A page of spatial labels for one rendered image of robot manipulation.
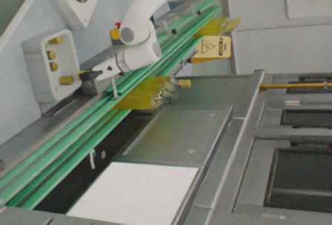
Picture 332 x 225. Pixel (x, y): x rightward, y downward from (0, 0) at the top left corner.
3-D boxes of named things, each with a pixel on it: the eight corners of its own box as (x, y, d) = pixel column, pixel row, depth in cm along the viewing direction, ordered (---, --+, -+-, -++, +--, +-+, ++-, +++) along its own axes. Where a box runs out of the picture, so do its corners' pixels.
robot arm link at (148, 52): (139, 16, 120) (152, 13, 128) (112, 28, 125) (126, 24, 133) (157, 62, 121) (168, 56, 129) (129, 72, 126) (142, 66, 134)
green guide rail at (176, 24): (100, 75, 152) (118, 75, 149) (99, 72, 152) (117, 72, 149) (210, -2, 304) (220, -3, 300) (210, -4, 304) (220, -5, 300)
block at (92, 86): (82, 96, 153) (97, 95, 150) (77, 73, 150) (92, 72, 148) (87, 92, 156) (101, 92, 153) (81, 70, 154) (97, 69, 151)
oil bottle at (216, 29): (190, 37, 257) (233, 33, 245) (189, 28, 256) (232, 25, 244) (193, 35, 262) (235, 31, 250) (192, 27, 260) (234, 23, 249)
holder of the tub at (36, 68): (40, 116, 140) (57, 116, 137) (20, 42, 132) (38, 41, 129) (67, 97, 155) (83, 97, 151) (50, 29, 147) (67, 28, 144)
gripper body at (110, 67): (123, 76, 126) (96, 85, 131) (136, 66, 135) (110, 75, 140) (113, 55, 125) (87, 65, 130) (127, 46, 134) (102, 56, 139)
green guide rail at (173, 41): (104, 93, 154) (121, 92, 151) (103, 90, 154) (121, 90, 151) (211, 7, 306) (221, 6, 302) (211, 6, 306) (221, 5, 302)
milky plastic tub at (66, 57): (37, 103, 138) (56, 103, 134) (21, 41, 132) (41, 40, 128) (64, 84, 153) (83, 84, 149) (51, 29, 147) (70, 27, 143)
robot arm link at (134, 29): (155, -25, 123) (130, 32, 132) (138, -25, 112) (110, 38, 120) (178, -13, 121) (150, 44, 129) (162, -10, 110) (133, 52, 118)
